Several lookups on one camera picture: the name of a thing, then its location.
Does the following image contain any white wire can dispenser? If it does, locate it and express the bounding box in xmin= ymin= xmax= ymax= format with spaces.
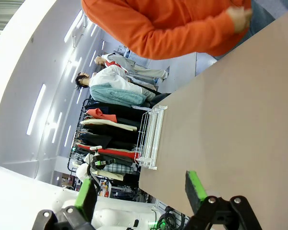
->
xmin=133 ymin=104 xmax=168 ymax=171

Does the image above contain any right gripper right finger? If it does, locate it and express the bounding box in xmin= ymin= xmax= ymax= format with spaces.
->
xmin=184 ymin=170 xmax=264 ymax=230

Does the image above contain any person's left forearm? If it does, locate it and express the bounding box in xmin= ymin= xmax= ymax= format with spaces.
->
xmin=144 ymin=11 xmax=237 ymax=60

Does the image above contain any mannequin in white teal top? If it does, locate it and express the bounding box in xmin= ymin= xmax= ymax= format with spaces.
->
xmin=75 ymin=64 xmax=159 ymax=108

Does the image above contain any rack of dark garments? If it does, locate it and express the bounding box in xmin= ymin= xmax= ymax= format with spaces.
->
xmin=67 ymin=98 xmax=149 ymax=184

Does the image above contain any long ceiling light strip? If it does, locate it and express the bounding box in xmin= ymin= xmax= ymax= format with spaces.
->
xmin=25 ymin=83 xmax=47 ymax=136
xmin=51 ymin=111 xmax=63 ymax=144

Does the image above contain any person in orange hoodie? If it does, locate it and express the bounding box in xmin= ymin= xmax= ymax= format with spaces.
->
xmin=81 ymin=0 xmax=276 ymax=61

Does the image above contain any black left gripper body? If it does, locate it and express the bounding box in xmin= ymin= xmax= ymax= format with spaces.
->
xmin=91 ymin=153 xmax=115 ymax=169

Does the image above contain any mannequin in grey vest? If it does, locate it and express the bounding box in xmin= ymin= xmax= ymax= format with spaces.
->
xmin=94 ymin=52 xmax=170 ymax=80

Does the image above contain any person's left hand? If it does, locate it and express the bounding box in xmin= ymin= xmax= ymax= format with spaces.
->
xmin=227 ymin=6 xmax=253 ymax=34

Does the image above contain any black cable bundle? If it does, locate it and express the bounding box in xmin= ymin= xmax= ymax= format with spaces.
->
xmin=155 ymin=207 xmax=187 ymax=230

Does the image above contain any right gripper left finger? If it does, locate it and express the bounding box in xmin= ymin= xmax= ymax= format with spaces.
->
xmin=32 ymin=178 xmax=98 ymax=230

